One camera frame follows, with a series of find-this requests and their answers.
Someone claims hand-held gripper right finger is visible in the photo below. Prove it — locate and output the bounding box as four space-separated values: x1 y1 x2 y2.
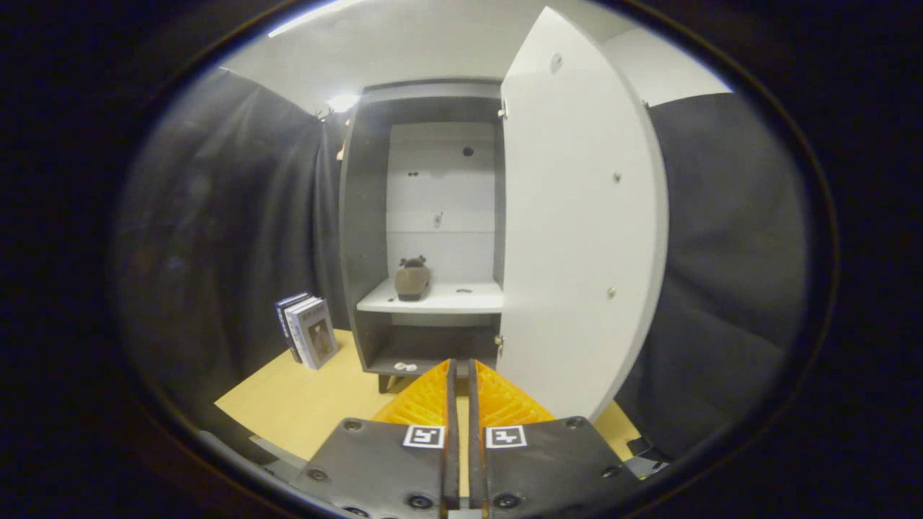
468 358 644 519

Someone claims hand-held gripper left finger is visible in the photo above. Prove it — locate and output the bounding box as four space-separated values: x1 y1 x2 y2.
292 358 461 519

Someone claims dark grey shoe cabinet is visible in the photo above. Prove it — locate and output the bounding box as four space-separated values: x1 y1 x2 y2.
338 78 506 394

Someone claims grey shoe cabinet door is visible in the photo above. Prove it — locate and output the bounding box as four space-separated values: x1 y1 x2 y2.
496 6 671 423

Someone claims white cabinet shelf board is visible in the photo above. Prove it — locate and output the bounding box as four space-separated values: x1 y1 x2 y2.
355 279 504 316

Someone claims grey cover book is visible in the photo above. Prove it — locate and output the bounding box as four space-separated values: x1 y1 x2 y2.
292 299 340 371

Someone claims white and blue book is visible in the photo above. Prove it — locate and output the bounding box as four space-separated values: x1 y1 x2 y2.
283 296 322 368

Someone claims dark blue book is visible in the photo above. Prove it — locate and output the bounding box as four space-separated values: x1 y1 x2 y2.
274 292 311 363

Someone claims black backdrop cloth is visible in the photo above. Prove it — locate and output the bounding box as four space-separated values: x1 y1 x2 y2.
112 68 810 463

